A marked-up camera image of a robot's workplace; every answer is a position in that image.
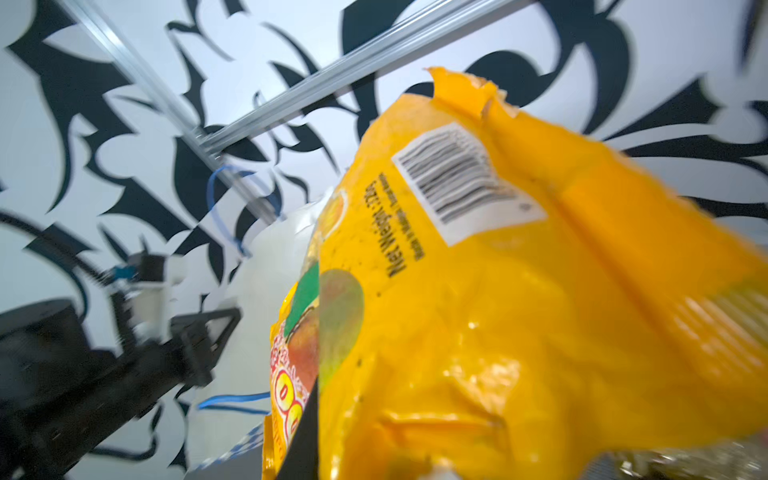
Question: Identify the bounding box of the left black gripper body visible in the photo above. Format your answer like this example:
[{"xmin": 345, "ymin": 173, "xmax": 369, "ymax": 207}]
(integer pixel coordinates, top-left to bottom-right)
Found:
[{"xmin": 115, "ymin": 338, "xmax": 185, "ymax": 420}]

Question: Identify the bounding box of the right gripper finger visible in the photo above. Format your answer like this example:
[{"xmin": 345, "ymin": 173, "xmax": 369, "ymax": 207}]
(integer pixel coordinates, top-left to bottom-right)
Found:
[{"xmin": 276, "ymin": 382, "xmax": 319, "ymax": 480}]

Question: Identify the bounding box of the yellow candy bag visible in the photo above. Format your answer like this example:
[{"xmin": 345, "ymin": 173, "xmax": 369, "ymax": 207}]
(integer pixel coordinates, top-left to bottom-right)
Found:
[{"xmin": 262, "ymin": 68, "xmax": 767, "ymax": 479}]

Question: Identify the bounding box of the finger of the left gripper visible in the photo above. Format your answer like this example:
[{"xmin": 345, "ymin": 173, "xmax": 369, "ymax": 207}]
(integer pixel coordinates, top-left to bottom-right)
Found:
[{"xmin": 170, "ymin": 307, "xmax": 242, "ymax": 387}]

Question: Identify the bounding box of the blue checkered paper bag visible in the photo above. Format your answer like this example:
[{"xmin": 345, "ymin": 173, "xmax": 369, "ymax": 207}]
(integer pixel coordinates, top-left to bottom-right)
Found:
[{"xmin": 186, "ymin": 180, "xmax": 338, "ymax": 479}]

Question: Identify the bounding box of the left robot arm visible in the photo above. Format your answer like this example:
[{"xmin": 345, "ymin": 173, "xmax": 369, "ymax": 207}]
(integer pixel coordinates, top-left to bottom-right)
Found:
[{"xmin": 1, "ymin": 214, "xmax": 242, "ymax": 479}]

